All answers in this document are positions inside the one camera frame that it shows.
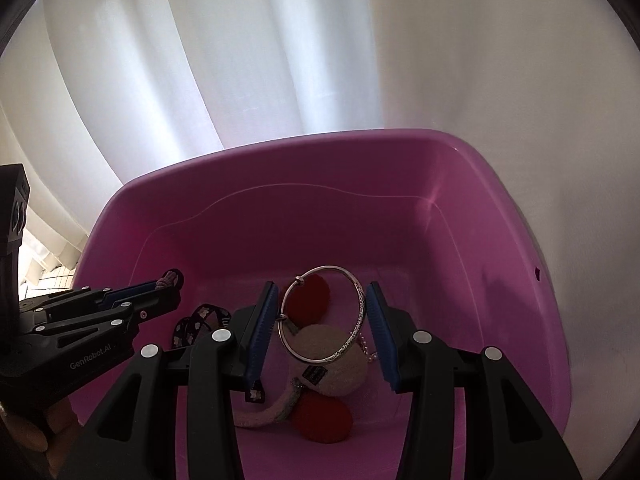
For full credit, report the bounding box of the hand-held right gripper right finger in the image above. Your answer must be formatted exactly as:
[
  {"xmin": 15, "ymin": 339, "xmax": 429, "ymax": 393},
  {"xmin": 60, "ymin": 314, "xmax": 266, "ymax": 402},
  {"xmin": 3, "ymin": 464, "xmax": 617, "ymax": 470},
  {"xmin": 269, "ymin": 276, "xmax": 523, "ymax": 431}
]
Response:
[{"xmin": 365, "ymin": 281, "xmax": 583, "ymax": 480}]

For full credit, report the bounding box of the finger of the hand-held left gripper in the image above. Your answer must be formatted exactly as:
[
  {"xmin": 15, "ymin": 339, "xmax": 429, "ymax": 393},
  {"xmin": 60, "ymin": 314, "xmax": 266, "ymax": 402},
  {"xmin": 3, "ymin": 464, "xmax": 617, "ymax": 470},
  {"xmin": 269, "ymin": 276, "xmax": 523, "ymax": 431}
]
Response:
[
  {"xmin": 32, "ymin": 290, "xmax": 183, "ymax": 336},
  {"xmin": 47, "ymin": 280, "xmax": 168, "ymax": 313}
]

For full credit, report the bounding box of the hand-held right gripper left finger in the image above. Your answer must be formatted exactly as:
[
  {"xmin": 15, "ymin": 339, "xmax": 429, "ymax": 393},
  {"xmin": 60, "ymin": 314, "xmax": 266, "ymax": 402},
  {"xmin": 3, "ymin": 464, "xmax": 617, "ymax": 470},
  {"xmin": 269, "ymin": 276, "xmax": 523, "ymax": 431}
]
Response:
[{"xmin": 60, "ymin": 280, "xmax": 279, "ymax": 480}]

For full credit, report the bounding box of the silver bangle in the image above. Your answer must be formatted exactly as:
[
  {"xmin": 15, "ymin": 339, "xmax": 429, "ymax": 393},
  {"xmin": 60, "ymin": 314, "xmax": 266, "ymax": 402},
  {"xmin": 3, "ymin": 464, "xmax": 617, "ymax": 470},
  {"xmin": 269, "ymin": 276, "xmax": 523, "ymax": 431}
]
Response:
[{"xmin": 277, "ymin": 266, "xmax": 369, "ymax": 362}]

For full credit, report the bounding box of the black printed lanyard strap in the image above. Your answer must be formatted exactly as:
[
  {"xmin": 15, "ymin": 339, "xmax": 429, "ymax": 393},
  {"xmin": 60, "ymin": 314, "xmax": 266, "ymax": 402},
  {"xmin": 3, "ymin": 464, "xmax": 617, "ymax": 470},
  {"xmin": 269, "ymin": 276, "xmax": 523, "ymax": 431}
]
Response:
[{"xmin": 172, "ymin": 304, "xmax": 264, "ymax": 403}]

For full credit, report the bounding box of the cream fluffy hair scrunchie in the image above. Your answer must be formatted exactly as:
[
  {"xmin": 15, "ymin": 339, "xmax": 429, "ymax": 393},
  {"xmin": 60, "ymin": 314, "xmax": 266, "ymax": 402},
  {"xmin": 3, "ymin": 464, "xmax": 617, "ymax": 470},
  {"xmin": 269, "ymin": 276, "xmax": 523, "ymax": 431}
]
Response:
[{"xmin": 286, "ymin": 324, "xmax": 369, "ymax": 397}]

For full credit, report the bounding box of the pink plastic bin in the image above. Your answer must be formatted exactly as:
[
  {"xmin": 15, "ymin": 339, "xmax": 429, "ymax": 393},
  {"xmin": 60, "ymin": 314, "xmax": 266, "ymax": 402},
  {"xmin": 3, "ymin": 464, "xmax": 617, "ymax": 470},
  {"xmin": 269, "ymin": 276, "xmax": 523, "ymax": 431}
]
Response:
[{"xmin": 67, "ymin": 129, "xmax": 573, "ymax": 480}]

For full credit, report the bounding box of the pink strawberry headband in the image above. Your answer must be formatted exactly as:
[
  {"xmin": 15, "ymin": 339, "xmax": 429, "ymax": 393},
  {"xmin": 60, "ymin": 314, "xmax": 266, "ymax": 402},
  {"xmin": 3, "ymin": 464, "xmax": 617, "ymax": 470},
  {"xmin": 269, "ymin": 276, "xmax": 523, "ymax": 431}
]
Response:
[{"xmin": 234, "ymin": 275, "xmax": 353, "ymax": 443}]

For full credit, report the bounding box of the person's left hand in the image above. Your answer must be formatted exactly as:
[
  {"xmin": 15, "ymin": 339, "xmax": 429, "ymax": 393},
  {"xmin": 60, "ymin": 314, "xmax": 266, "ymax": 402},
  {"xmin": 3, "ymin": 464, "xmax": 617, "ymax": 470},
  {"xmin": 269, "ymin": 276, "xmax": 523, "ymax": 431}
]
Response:
[{"xmin": 0, "ymin": 397, "xmax": 81, "ymax": 476}]

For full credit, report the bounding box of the white curtain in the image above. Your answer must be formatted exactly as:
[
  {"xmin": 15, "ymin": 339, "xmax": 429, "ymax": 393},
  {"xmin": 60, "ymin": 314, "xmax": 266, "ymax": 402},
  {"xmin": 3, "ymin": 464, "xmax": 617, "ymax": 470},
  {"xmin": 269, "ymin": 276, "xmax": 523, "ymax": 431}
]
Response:
[{"xmin": 0, "ymin": 0, "xmax": 640, "ymax": 291}]

